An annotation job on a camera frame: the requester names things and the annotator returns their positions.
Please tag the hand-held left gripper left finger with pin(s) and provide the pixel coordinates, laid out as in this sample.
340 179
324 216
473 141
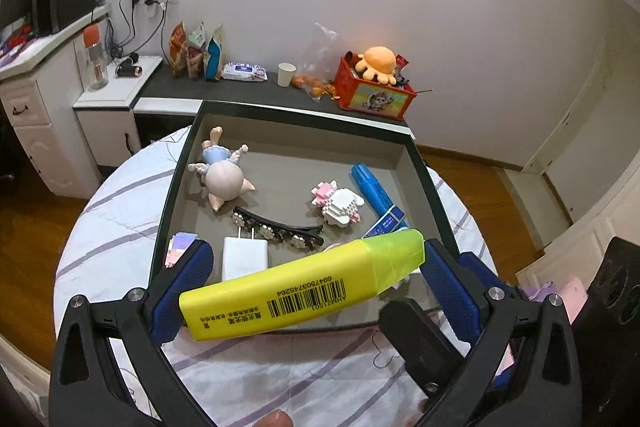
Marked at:
185 292

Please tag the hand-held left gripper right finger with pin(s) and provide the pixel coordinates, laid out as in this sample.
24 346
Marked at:
450 297

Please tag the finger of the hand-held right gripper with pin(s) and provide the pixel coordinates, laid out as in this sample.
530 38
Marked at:
475 264
415 342

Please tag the black rhinestone hair clip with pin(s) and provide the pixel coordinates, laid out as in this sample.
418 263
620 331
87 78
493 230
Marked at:
275 229

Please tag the yellow highlighter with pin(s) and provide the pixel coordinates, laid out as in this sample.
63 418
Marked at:
300 287

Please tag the pig figurine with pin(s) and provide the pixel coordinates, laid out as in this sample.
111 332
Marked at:
225 179

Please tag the blue highlighter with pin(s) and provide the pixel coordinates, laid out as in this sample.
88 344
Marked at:
375 192

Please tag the white pink building block model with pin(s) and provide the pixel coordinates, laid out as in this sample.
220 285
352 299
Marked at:
340 204

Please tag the pink box with black rim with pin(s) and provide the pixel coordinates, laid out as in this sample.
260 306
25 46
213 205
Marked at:
295 177

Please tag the person's left hand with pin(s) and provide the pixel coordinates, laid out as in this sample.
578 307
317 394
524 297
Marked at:
274 419

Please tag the pink printed blanket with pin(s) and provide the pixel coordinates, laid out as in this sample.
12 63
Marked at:
572 297

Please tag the white charger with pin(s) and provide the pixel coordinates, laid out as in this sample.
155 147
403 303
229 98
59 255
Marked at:
245 257

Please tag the white striped quilt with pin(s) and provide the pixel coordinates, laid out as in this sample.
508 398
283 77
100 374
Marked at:
115 227

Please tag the white door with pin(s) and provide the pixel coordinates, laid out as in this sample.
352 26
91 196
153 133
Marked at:
580 147

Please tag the white nightstand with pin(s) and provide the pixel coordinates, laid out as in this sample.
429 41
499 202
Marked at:
107 117

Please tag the red storage box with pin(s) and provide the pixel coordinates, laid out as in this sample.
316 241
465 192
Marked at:
375 97

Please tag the dark bedside ledge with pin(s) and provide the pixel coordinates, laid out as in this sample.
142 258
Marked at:
240 94

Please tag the orange octopus plush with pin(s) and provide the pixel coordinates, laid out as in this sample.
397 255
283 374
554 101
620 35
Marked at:
377 62

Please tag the wet wipes pack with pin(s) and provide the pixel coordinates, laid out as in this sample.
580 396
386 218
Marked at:
245 71

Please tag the black hair roller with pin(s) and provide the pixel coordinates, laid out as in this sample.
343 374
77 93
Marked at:
129 69

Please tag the blue snack bag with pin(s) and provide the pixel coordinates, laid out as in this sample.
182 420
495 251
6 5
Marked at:
214 57

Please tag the orange snack bag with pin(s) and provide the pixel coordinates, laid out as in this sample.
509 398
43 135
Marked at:
177 52

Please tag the paper cup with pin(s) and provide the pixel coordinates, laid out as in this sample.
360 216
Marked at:
287 74

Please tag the white green snack bag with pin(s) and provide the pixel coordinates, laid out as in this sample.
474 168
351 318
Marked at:
196 52

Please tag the white desk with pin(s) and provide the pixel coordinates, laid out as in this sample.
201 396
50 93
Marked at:
30 107

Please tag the bottle with orange cap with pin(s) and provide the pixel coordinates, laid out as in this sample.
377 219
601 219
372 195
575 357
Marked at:
95 62

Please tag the clear plastic bag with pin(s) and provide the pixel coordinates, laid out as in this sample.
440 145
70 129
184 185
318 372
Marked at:
320 57

